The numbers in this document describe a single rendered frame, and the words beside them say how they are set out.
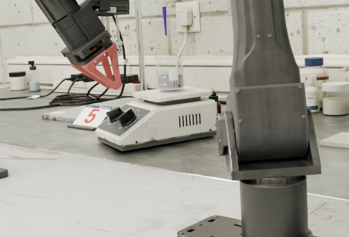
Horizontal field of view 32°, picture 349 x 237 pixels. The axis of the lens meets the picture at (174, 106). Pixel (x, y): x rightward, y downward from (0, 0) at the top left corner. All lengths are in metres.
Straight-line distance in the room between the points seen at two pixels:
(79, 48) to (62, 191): 0.27
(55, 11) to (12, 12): 1.39
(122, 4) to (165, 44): 0.76
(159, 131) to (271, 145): 0.53
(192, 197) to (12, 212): 0.23
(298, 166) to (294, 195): 0.03
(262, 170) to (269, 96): 0.07
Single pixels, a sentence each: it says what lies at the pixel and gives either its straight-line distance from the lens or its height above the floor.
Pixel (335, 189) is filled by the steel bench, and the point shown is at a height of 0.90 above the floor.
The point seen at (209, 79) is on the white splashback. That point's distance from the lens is 1.65.
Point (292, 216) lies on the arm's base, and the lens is 0.56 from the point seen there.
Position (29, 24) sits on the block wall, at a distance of 2.32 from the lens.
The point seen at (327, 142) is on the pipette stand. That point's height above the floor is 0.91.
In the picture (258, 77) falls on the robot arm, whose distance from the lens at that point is 0.56.
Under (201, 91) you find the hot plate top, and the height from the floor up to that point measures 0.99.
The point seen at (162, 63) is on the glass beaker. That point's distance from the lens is 1.11.
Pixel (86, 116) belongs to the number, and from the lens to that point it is 1.35.
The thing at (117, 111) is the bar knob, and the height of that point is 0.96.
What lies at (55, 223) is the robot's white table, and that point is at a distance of 0.72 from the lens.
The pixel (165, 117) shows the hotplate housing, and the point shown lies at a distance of 1.07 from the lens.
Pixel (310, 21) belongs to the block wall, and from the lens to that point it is 1.51.
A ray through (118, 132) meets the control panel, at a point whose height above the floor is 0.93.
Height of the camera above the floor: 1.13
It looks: 9 degrees down
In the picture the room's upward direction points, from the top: 4 degrees counter-clockwise
